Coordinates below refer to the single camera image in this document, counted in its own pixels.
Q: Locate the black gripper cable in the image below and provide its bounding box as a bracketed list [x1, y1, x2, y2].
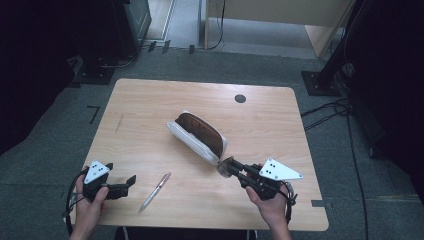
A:
[64, 168, 88, 236]
[282, 180, 298, 225]

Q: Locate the black equipment cabinet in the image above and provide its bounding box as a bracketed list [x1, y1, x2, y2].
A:
[79, 0, 153, 66]

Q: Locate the pink and silver pen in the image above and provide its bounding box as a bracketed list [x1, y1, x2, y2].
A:
[138, 171, 173, 214]

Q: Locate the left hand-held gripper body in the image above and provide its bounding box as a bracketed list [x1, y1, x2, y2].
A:
[82, 160, 130, 203]

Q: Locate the light wooden furniture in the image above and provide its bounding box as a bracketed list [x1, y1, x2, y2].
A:
[203, 0, 355, 60]

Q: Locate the grey floor tape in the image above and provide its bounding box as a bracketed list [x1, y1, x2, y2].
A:
[310, 198, 335, 211]

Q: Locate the black hanging cable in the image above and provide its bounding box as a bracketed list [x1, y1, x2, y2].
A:
[207, 0, 228, 52]

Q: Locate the dark curtain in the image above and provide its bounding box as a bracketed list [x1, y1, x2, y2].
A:
[0, 0, 86, 157]
[348, 0, 424, 204]

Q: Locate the long black floor cable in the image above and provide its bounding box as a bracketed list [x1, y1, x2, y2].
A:
[345, 111, 370, 240]

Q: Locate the person's left hand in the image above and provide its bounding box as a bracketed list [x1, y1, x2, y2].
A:
[74, 165, 110, 216]

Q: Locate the black stand base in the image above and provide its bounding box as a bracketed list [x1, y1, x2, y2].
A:
[301, 70, 342, 98]
[72, 65, 116, 86]

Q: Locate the black angled floor tape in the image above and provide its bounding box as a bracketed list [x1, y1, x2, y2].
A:
[86, 105, 101, 125]

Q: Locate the black stand pole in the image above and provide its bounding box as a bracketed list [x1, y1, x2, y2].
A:
[319, 0, 369, 86]

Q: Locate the white pencil case brown lining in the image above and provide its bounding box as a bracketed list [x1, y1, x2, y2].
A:
[165, 110, 229, 167]

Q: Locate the black looped floor cable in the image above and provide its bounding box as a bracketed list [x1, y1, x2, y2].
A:
[300, 97, 352, 132]

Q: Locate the person's dark clothing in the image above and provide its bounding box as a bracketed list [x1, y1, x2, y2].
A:
[114, 225, 258, 240]

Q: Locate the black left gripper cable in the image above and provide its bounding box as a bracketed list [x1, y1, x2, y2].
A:
[64, 168, 88, 236]

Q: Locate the person's right hand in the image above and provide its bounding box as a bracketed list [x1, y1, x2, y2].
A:
[245, 185, 290, 228]

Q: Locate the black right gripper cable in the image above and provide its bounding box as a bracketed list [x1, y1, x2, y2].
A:
[282, 180, 298, 225]

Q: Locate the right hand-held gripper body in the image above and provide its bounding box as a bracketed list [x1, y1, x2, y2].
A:
[244, 158, 305, 202]

